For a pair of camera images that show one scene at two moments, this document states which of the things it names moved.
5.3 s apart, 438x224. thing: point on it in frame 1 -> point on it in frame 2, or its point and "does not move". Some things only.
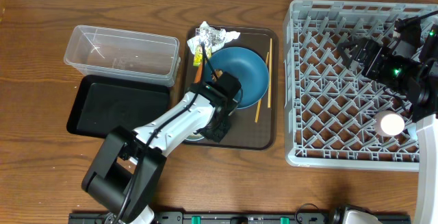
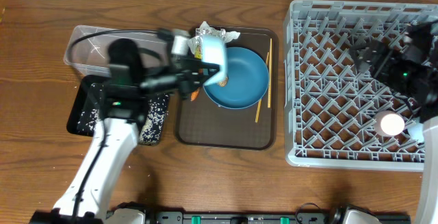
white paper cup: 388,123 does not move
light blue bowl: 194,137 -> 213,52
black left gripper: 221,133 -> 185,77
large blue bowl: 246,66 does not move
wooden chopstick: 256,118 does not move
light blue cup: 412,129 does not move
